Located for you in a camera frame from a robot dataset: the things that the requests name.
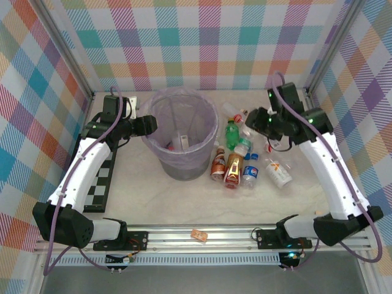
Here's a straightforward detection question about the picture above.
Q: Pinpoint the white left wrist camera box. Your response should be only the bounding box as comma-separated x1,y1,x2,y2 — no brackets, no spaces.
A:
123,96,138,119

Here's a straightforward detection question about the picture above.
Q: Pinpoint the gold red label bottle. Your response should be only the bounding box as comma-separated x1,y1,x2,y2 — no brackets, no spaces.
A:
222,152,245,190

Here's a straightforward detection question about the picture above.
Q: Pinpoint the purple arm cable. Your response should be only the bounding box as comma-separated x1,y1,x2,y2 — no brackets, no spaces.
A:
42,85,126,276
271,70,383,272

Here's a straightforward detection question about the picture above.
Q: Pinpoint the left small circuit board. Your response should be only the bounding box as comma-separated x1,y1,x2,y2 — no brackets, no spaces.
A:
105,252,135,273

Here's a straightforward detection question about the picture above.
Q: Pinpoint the white slotted cable duct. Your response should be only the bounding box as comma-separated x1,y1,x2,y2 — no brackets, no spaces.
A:
48,254,282,266

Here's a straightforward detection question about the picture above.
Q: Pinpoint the black grey checkerboard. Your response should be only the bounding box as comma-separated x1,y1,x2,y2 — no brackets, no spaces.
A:
81,112,121,214

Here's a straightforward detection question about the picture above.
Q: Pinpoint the left aluminium frame post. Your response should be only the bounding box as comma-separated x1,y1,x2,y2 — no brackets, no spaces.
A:
36,0,96,99

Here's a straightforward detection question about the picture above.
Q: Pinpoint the left aluminium side rail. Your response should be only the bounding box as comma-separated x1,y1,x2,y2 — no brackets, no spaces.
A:
78,91,96,135

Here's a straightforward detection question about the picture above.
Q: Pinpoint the purple plastic bin liner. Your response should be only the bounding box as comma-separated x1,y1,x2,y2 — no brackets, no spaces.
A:
139,87,220,168

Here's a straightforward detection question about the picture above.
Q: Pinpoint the plain clear plastic bottle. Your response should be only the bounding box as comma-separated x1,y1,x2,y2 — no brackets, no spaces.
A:
222,102,243,119

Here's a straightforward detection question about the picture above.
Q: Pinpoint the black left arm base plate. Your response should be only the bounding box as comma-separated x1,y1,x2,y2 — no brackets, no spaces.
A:
93,231,149,252

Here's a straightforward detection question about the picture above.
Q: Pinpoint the clear Pepsi bottle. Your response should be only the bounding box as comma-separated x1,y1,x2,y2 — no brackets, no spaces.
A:
241,165,261,188

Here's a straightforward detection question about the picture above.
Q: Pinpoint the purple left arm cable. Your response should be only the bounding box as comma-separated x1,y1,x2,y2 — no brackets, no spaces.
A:
42,85,126,276

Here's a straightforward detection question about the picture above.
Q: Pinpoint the aluminium frame post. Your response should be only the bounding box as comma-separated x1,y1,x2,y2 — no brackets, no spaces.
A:
304,0,368,94
36,0,96,99

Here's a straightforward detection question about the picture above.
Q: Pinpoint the brown coffee drink bottle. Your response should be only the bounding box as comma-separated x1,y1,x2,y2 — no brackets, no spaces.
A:
209,145,227,182

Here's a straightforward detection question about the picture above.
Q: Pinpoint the clear bottle white label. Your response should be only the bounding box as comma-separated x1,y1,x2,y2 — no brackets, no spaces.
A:
171,130,190,151

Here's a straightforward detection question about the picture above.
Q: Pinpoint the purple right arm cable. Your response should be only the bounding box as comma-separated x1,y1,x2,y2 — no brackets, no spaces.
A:
271,70,383,272

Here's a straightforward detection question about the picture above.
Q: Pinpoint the right aluminium side rail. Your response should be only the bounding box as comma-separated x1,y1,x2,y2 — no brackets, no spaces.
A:
305,88,318,110

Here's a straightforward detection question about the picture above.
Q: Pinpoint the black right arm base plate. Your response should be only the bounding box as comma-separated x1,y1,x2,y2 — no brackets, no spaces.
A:
255,229,313,251

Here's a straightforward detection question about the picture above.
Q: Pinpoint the bottle white label orange cross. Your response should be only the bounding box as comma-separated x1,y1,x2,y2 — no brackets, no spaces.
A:
264,160,294,188

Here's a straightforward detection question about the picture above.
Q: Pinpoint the small circuit board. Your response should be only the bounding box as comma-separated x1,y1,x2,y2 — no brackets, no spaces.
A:
278,251,300,270
105,252,135,273

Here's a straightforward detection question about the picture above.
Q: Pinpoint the green soda bottle yellow cap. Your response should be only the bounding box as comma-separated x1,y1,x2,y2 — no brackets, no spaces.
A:
225,119,242,151

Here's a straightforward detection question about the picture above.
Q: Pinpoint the purple trash bin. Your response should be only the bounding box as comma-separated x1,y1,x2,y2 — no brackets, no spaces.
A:
140,88,220,181

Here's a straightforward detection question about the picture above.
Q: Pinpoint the right small circuit board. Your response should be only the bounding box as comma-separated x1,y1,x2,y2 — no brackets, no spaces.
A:
278,251,300,270

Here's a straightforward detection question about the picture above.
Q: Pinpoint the aluminium side rail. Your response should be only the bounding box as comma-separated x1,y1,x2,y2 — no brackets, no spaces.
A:
78,91,96,135
305,88,318,110

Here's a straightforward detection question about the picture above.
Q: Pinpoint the orange wrapper on rail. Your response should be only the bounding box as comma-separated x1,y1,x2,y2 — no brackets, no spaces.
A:
191,228,208,243

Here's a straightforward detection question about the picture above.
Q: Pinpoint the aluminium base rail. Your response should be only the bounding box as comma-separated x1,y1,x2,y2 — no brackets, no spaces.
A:
33,225,373,255

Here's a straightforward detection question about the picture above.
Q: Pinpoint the right aluminium frame post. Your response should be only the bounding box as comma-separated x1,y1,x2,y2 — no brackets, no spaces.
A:
304,0,368,94

